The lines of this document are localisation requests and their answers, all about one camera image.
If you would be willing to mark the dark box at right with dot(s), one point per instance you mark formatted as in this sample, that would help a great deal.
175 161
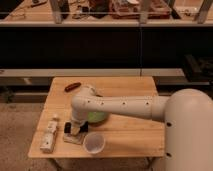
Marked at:
198 69

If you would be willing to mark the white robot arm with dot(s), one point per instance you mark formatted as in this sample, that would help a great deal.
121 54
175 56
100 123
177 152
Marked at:
187 115

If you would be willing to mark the long shelf unit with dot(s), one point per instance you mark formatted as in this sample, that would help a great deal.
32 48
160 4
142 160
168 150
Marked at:
42 39

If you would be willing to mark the brown sausage toy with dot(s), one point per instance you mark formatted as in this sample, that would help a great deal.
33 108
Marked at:
72 86

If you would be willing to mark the white sponge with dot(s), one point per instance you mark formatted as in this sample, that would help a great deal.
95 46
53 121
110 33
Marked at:
74 139

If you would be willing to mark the green bowl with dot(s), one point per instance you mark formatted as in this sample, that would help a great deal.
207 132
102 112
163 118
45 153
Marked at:
96 117

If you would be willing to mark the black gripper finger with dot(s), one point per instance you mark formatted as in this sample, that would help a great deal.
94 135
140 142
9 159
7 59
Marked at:
67 127
84 128

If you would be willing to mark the wooden table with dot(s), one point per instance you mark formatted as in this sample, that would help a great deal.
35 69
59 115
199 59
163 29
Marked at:
125 136

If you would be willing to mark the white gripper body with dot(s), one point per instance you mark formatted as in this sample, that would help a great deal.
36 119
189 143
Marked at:
75 127

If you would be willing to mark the clear plastic cup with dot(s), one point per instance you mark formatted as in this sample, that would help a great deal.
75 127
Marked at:
94 143

